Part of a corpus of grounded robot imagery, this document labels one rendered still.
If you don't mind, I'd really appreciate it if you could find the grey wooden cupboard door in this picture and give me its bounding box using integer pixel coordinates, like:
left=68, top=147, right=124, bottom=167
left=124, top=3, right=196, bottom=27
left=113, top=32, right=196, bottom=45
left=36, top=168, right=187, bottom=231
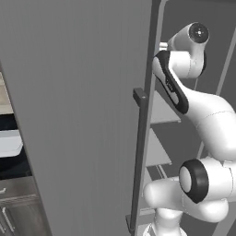
left=0, top=196, right=52, bottom=236

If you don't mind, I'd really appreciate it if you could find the grey wooden drawer front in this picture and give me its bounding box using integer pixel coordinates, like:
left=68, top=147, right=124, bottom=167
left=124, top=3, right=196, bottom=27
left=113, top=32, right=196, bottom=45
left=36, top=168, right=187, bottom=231
left=0, top=175, right=40, bottom=201

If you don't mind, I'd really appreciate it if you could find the dark grey fridge door handle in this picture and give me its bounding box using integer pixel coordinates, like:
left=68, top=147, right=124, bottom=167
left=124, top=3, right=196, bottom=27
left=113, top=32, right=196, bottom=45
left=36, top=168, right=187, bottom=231
left=124, top=87, right=149, bottom=236

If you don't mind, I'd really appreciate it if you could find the silver cupboard door handle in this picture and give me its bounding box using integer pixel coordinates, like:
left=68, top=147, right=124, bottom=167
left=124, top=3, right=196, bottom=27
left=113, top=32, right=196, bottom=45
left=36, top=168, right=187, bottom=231
left=1, top=206, right=16, bottom=233

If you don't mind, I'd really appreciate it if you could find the black built-in oven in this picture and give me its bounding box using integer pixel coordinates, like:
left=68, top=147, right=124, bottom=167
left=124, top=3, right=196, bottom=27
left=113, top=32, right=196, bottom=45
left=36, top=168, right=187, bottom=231
left=0, top=113, right=33, bottom=181

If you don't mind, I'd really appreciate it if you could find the grey fridge shelf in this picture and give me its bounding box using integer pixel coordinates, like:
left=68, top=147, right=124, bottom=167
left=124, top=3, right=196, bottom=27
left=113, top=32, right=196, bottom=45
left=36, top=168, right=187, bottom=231
left=149, top=89, right=183, bottom=125
left=145, top=127, right=173, bottom=168

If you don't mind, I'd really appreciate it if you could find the grey fridge body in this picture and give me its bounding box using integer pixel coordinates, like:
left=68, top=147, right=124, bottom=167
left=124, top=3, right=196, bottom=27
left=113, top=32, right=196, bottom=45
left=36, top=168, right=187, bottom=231
left=135, top=0, right=236, bottom=236

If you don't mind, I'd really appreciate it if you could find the grey fridge door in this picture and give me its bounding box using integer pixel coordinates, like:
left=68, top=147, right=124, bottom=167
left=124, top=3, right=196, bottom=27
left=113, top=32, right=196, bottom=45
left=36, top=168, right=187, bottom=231
left=0, top=0, right=162, bottom=236

